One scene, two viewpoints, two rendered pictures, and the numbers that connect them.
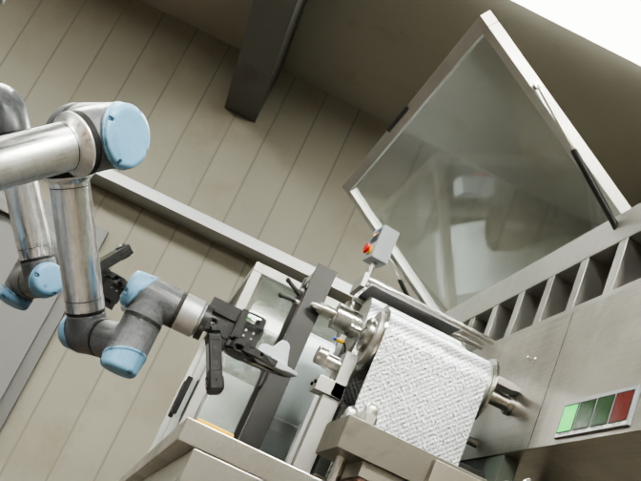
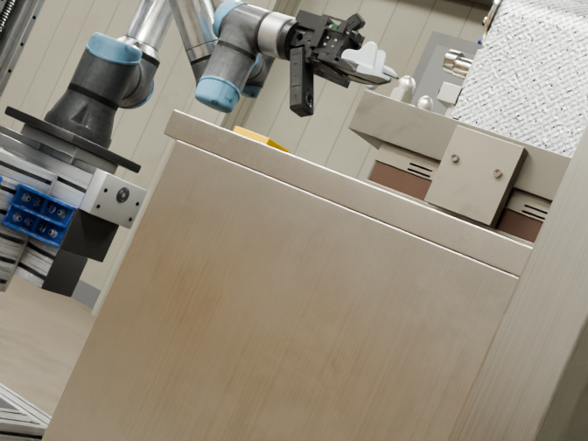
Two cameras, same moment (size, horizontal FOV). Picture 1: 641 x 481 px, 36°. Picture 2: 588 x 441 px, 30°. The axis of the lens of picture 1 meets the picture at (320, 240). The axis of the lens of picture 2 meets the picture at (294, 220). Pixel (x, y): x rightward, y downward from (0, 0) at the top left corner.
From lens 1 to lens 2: 1.19 m
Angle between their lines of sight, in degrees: 41
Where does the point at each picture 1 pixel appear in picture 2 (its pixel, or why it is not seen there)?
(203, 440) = (185, 130)
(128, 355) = (210, 84)
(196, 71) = not seen: outside the picture
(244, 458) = (222, 143)
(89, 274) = (192, 16)
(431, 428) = (556, 118)
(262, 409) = not seen: hidden behind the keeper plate
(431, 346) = (561, 16)
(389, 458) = (408, 134)
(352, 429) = (366, 107)
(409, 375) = (528, 57)
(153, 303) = (234, 28)
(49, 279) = not seen: hidden behind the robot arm
